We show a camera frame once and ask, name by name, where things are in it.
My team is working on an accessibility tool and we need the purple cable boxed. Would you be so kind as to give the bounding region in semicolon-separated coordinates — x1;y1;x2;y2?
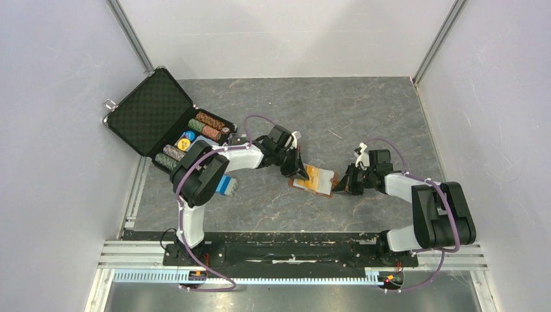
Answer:
365;137;462;294
174;114;279;293

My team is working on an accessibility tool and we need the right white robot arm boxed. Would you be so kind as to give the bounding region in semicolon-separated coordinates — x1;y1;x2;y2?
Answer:
332;148;476;265

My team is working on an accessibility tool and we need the black aluminium poker chip case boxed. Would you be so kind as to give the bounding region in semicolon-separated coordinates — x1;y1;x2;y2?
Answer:
103;66;237;174

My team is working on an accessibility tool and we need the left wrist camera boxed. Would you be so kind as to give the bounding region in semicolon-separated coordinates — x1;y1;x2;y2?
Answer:
291;131;301;144

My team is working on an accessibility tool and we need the white slotted cable duct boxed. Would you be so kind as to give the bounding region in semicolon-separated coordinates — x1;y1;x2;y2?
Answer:
112;268;390;286

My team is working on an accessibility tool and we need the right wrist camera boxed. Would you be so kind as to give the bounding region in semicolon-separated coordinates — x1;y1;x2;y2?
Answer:
354;142;370;170

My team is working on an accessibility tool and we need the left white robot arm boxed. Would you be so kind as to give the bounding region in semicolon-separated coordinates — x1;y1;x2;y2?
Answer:
170;125;309;265

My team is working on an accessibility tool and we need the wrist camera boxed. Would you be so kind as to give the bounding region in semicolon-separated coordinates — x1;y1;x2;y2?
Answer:
291;131;301;144
354;142;370;170

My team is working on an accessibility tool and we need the clear box with dark cards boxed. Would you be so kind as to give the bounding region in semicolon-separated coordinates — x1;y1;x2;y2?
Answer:
227;133;248;146

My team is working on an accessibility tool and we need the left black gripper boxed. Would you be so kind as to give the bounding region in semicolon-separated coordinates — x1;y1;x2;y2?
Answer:
273;146;309;182

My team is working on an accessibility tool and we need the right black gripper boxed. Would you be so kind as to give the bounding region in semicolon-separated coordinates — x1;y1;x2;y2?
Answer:
332;162;376;196

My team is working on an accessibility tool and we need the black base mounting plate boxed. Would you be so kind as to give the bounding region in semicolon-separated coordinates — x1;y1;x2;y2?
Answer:
159;231;419;268

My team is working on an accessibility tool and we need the brown leather card holder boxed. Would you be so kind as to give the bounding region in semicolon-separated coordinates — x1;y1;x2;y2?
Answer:
288;164;339;198

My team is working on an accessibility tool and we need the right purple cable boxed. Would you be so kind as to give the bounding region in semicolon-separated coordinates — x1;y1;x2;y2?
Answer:
365;137;462;294

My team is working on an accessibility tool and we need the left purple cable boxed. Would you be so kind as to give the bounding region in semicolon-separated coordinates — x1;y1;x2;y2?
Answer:
174;114;279;293

